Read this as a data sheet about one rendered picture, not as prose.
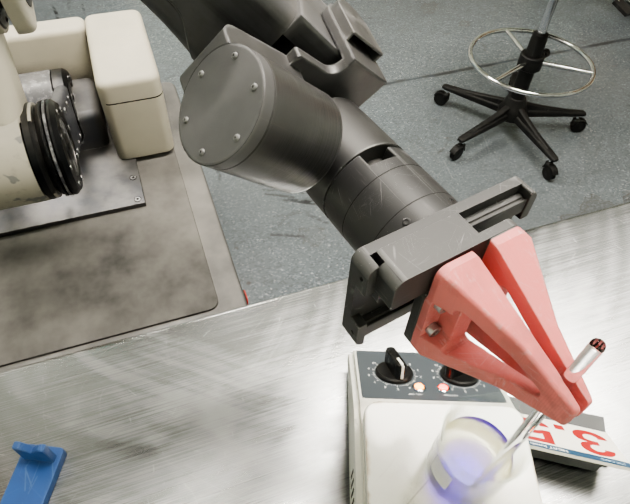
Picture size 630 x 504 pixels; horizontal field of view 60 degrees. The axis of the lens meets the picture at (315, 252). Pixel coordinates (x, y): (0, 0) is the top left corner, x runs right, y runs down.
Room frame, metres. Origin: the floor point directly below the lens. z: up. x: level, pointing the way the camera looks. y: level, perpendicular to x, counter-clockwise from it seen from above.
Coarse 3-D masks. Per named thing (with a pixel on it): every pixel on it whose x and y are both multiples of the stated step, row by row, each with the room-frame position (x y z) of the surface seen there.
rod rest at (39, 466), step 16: (16, 448) 0.14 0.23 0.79; (32, 448) 0.15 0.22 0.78; (48, 448) 0.15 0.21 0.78; (32, 464) 0.14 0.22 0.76; (48, 464) 0.14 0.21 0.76; (16, 480) 0.13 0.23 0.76; (32, 480) 0.13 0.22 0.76; (48, 480) 0.13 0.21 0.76; (16, 496) 0.11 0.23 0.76; (32, 496) 0.11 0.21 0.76; (48, 496) 0.12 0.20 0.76
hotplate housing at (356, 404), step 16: (352, 368) 0.23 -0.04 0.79; (352, 384) 0.21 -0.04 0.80; (352, 400) 0.19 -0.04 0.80; (368, 400) 0.18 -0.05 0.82; (384, 400) 0.19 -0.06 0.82; (400, 400) 0.19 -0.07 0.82; (416, 400) 0.19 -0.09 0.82; (352, 416) 0.18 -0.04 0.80; (352, 432) 0.16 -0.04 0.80; (352, 448) 0.15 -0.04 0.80; (352, 464) 0.14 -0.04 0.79; (352, 480) 0.13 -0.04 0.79; (352, 496) 0.12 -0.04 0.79
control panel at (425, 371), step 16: (368, 352) 0.25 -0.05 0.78; (384, 352) 0.25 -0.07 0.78; (400, 352) 0.25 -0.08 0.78; (368, 368) 0.22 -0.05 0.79; (416, 368) 0.23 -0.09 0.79; (432, 368) 0.23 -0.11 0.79; (368, 384) 0.20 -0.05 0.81; (384, 384) 0.20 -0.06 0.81; (400, 384) 0.20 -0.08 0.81; (432, 384) 0.21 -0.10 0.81; (448, 384) 0.21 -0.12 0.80; (480, 384) 0.21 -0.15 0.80; (432, 400) 0.19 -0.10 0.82; (448, 400) 0.19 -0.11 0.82
